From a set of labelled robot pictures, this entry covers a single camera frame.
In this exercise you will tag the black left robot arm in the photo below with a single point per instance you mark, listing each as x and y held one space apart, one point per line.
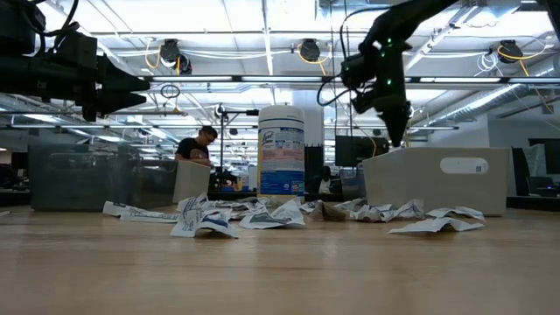
17 79

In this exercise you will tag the silver ventilation duct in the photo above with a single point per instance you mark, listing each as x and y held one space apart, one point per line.
534 83

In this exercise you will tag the black tall tower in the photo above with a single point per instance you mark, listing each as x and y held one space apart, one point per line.
314 170

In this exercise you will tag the black monitor on stand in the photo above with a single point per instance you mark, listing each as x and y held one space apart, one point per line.
359 151

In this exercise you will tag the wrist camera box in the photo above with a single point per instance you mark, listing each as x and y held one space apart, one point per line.
355 72
76 48

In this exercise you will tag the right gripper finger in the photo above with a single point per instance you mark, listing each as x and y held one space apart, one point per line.
404 120
393 127

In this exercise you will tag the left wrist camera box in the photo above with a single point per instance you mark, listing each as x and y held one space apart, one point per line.
76 48

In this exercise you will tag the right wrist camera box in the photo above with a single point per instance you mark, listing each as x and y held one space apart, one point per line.
355 72

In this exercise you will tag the white plastic bin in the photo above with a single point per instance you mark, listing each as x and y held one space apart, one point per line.
192 181
415 184

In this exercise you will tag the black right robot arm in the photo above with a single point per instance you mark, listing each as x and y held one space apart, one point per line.
407 17

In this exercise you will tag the person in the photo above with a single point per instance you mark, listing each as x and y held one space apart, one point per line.
190 149
325 186

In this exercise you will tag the Lysol wipes canister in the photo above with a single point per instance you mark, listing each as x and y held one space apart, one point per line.
280 153

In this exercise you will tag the black pole stand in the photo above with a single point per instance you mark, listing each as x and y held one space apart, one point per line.
238 112

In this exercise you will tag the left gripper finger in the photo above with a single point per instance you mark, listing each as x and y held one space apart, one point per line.
118 79
118 101

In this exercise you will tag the ceiling light strip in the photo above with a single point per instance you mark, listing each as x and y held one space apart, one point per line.
280 79
192 79

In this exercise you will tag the grey translucent plastic bin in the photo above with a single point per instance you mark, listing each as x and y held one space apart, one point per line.
79 184
352 184

